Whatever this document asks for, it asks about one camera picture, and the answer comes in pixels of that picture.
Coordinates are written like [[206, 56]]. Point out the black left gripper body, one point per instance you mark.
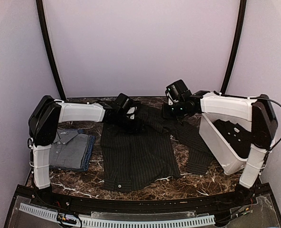
[[126, 126]]

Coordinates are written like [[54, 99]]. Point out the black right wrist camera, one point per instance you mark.
[[178, 91]]

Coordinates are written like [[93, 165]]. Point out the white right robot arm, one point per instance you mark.
[[258, 111]]

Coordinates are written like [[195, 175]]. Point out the black front rail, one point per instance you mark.
[[215, 203]]

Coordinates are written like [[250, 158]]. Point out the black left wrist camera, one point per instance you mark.
[[125, 105]]

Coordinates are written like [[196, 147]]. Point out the left black frame post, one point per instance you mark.
[[48, 48]]

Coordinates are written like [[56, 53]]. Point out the folded grey button shirt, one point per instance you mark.
[[68, 149]]

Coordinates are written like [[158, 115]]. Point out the white plastic bin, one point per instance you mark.
[[224, 153]]

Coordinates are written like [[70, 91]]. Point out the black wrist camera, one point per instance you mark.
[[178, 91], [125, 105]]

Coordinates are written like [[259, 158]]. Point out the black pinstriped long sleeve shirt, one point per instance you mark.
[[133, 161]]

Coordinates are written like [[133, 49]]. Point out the black shirt in bin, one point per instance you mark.
[[237, 137]]

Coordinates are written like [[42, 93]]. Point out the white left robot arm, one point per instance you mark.
[[50, 112]]

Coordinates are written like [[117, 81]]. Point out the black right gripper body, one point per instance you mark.
[[172, 114]]

